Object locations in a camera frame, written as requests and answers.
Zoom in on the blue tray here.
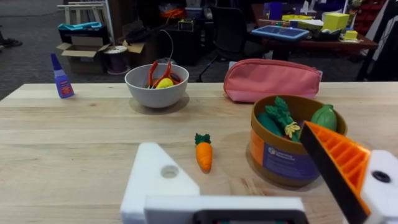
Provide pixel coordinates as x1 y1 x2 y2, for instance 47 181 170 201
251 24 310 42

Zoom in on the purple wire spool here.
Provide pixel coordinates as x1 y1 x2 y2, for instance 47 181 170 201
103 45 131 75

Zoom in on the orange toy carrot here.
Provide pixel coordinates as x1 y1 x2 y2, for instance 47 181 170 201
194 133 213 174

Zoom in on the orange cable heap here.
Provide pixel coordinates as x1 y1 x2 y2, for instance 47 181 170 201
160 8 187 21

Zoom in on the black office chair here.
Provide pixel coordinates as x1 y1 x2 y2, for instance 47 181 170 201
198 6 265 82

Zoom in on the grey bowl with tools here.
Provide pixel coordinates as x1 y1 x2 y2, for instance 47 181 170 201
124 61 190 109

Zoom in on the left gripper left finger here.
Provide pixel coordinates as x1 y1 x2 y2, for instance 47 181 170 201
119 142 200 224

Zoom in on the open cardboard box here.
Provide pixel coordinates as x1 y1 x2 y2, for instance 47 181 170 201
55 36 111 75

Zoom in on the large yellow box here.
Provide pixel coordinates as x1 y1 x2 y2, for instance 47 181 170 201
322 12 350 32

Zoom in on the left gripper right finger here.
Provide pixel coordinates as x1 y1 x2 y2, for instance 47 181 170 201
298 121 398 224

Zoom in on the blue glue bottle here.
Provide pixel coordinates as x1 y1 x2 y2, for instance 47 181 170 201
50 52 75 100

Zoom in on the brown wooden desk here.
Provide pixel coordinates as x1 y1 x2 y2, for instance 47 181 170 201
251 2 379 62

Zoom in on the brown toy tub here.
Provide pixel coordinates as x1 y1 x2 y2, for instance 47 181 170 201
249 95 348 188

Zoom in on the white frame rack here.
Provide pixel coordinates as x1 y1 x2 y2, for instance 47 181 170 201
57 1 114 44

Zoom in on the pink zip bag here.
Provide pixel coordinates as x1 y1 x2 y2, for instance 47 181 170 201
223 58 323 103

